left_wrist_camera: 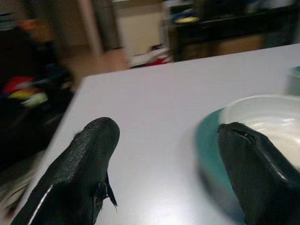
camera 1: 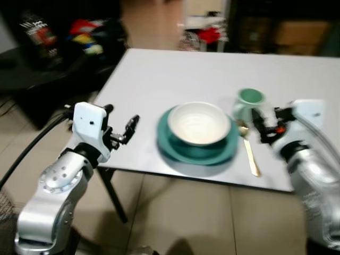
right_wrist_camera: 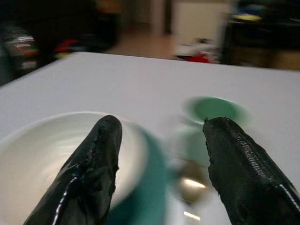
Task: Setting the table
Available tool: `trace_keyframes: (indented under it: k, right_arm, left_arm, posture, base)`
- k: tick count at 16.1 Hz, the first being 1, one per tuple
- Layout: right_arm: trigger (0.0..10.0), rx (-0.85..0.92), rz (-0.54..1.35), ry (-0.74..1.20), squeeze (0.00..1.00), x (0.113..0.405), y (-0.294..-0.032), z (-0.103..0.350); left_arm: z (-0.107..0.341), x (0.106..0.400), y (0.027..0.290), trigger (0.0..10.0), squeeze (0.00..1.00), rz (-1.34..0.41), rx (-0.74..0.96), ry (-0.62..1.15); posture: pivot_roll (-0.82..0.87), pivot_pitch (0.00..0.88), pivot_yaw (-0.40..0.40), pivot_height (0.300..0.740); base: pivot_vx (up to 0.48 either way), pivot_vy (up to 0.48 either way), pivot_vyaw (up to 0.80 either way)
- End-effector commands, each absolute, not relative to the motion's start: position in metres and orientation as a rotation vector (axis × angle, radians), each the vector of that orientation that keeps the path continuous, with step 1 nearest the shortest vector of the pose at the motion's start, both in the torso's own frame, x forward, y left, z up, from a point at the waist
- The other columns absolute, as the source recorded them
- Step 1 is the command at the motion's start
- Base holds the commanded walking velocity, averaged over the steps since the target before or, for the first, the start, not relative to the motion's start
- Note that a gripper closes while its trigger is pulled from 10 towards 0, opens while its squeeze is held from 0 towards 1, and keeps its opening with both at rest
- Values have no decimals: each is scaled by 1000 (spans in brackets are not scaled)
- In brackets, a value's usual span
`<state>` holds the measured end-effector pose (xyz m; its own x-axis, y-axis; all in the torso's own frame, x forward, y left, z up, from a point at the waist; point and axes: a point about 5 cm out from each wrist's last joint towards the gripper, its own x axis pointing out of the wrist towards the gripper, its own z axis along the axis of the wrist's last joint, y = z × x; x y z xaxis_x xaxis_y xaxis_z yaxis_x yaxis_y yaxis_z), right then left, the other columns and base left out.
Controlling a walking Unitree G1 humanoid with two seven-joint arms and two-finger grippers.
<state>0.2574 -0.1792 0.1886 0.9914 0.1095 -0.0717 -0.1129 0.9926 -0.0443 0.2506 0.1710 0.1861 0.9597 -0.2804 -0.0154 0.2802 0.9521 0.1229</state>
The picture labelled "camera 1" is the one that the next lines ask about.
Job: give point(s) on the clear printed snack bag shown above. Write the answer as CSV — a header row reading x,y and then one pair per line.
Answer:
x,y
40,34

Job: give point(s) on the green mug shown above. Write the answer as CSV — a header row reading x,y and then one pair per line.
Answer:
x,y
249,98

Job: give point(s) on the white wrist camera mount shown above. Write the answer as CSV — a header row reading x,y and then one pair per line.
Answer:
x,y
309,111
87,125

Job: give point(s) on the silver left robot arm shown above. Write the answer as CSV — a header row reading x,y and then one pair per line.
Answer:
x,y
53,186

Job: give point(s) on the brown woven seat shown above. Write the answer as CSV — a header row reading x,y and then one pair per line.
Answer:
x,y
8,223

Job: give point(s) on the gold spoon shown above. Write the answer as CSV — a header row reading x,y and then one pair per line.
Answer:
x,y
251,156

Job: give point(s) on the white ceramic bowl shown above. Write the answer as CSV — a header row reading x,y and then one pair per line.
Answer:
x,y
199,125

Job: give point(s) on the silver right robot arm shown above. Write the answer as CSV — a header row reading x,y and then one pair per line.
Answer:
x,y
313,180

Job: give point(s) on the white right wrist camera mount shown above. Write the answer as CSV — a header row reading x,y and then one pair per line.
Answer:
x,y
309,111

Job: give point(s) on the red cloth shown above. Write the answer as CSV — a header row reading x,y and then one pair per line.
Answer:
x,y
210,35

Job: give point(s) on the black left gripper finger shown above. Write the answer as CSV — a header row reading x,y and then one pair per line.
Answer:
x,y
108,109
133,126

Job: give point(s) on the red yellow blue toy pile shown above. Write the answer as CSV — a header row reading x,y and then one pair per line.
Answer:
x,y
85,37

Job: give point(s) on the black round side table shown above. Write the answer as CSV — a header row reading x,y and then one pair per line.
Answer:
x,y
42,79

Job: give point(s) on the teal ceramic plate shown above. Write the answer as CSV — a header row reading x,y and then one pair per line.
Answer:
x,y
175,150

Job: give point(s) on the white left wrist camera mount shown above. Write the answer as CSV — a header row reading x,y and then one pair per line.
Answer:
x,y
87,125

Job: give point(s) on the black table leg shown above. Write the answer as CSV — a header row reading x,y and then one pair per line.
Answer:
x,y
112,195

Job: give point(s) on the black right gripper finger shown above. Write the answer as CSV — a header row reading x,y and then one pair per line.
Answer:
x,y
258,125
282,113

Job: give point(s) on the brown cardboard box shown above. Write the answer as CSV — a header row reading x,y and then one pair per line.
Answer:
x,y
303,33

